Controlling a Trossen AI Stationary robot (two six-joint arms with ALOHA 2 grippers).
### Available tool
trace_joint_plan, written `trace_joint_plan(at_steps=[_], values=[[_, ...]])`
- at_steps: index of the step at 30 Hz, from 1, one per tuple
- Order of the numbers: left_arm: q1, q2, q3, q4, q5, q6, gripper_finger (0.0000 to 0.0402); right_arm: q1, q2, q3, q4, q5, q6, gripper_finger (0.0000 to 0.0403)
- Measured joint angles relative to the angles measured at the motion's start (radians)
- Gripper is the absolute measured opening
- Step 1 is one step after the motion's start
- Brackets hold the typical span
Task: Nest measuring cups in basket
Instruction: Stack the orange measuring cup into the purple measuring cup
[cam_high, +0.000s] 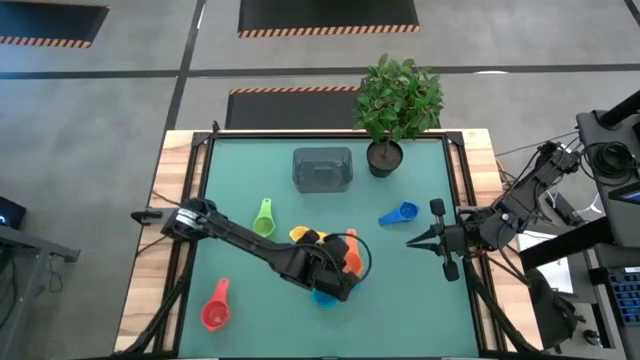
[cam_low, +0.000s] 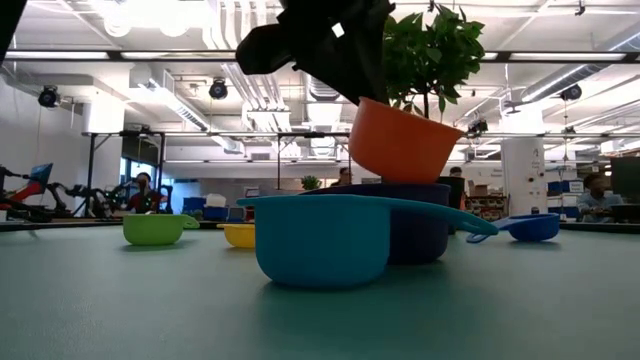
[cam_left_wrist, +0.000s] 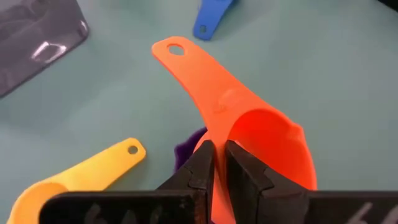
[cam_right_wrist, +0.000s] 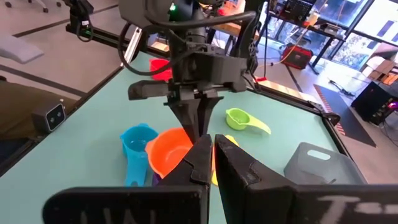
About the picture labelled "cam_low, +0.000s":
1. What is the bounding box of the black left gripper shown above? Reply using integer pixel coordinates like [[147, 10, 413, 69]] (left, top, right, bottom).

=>
[[234, 0, 396, 104]]

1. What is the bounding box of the orange measuring cup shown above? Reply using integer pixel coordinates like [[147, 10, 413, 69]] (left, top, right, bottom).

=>
[[348, 96, 465, 185]]

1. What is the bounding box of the cyan measuring cup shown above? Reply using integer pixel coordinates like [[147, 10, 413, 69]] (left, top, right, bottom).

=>
[[236, 193, 500, 290]]

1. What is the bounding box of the navy blue measuring cup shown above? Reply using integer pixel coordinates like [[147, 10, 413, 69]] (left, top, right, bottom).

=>
[[304, 182, 452, 266]]

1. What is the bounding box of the yellow measuring cup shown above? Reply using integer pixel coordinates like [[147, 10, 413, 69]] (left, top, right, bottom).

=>
[[216, 223, 257, 249]]

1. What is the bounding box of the royal blue measuring cup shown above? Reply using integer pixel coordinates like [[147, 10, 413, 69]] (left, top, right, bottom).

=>
[[465, 213, 561, 245]]

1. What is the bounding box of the green measuring cup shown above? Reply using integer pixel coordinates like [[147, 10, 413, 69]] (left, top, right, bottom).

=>
[[122, 213, 201, 247]]

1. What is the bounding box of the green plant in black pot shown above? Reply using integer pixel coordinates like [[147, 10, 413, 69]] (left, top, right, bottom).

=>
[[382, 3, 486, 211]]

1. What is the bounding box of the black overhead light bar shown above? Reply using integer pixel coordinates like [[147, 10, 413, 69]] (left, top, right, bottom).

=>
[[0, 49, 640, 64]]

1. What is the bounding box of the white round pillar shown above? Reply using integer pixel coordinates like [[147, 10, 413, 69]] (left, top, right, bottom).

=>
[[501, 137, 547, 217]]

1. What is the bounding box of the black monitor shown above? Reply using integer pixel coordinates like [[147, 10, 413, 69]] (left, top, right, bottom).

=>
[[609, 156, 640, 204]]

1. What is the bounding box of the green table mat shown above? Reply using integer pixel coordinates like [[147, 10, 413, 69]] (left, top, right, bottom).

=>
[[0, 225, 640, 360]]

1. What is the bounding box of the blue monitor screen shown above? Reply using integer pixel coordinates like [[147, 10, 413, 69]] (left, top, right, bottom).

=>
[[28, 162, 54, 186]]

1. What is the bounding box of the black aluminium table frame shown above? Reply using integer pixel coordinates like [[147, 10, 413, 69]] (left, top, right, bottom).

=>
[[0, 218, 640, 234]]

